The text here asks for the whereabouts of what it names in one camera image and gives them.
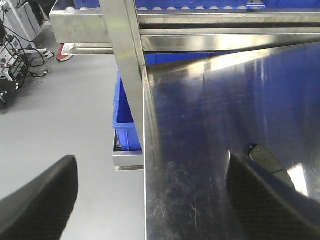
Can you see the grey brake pad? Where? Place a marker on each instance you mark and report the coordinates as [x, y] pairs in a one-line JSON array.
[[275, 176]]

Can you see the blue bin left under table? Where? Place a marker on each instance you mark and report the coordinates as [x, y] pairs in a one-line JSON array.
[[123, 121]]

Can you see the white equipment with wires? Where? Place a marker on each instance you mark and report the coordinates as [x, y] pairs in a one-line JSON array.
[[19, 55]]

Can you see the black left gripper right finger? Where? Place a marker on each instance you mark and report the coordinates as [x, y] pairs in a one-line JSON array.
[[266, 207]]

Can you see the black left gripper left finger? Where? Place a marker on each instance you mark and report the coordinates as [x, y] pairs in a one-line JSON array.
[[40, 210]]

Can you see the white roller conveyor track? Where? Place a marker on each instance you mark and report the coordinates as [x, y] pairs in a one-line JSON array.
[[251, 5]]

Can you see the stainless steel rack frame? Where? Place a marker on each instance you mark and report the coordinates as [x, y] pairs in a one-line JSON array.
[[202, 84]]

